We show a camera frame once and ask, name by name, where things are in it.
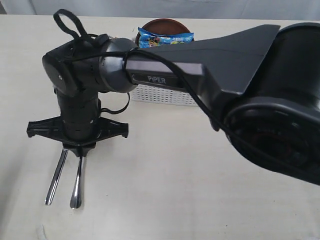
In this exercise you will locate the brown round plate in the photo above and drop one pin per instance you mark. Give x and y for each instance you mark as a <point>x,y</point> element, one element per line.
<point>165,26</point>

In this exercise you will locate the white perforated plastic basket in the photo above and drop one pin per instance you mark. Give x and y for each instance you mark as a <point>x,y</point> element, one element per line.
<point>149,94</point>

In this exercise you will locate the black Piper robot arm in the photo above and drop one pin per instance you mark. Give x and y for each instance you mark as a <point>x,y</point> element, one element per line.
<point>261,86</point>

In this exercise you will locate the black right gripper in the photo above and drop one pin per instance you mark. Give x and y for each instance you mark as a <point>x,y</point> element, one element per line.
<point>80,125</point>

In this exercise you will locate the blue chips bag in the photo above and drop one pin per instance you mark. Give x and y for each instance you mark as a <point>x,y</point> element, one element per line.
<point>160,40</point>

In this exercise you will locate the silver metal fork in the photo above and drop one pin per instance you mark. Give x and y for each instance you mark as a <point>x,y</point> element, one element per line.
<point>77,192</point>

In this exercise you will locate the silver table knife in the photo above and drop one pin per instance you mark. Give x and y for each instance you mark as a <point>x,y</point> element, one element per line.
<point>56,177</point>

